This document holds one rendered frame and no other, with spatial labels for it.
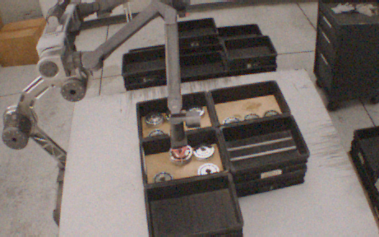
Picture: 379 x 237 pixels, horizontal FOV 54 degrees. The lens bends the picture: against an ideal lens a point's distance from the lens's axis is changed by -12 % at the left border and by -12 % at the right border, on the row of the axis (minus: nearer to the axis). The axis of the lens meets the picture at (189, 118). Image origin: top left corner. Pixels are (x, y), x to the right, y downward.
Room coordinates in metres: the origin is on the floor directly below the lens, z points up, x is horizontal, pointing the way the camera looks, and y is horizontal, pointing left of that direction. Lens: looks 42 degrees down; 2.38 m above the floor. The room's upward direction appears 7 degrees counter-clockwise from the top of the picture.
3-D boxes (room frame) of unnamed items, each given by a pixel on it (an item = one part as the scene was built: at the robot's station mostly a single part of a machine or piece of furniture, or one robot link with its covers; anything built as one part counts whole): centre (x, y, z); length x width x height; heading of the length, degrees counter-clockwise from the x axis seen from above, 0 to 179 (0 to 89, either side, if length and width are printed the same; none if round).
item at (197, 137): (1.35, 0.05, 0.87); 0.40 x 0.30 x 0.11; 93
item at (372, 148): (1.67, -1.30, 0.26); 0.40 x 0.30 x 0.23; 1
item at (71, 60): (1.49, 0.47, 1.45); 0.09 x 0.08 x 0.12; 1
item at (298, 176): (1.37, -0.35, 0.76); 0.40 x 0.30 x 0.12; 93
